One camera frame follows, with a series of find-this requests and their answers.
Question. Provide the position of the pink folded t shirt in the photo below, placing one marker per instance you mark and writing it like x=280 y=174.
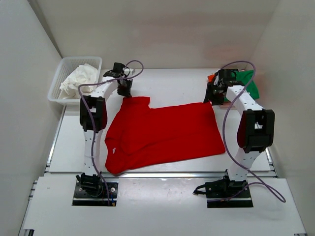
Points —
x=226 y=104

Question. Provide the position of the white crumpled t shirt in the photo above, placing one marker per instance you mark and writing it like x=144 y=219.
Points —
x=83 y=74

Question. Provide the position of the white plastic basket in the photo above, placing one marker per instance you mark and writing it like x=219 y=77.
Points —
x=71 y=72

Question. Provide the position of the black device behind shirt stack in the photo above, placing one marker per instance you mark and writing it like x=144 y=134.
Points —
x=234 y=69

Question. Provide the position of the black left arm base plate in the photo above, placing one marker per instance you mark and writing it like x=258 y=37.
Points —
x=100 y=198

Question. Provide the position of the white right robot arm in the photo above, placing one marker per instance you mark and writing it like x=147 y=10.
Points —
x=256 y=128

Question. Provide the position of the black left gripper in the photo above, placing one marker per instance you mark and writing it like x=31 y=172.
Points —
x=126 y=93

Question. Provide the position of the orange folded t shirt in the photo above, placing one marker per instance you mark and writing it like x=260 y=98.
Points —
x=211 y=77

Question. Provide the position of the red t shirt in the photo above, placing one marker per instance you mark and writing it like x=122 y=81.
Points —
x=140 y=136

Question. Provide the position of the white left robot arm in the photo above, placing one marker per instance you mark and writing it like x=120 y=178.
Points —
x=93 y=119

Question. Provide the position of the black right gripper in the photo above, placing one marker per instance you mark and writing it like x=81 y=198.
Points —
x=211 y=86

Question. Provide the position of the green folded t shirt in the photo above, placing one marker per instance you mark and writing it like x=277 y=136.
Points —
x=244 y=77

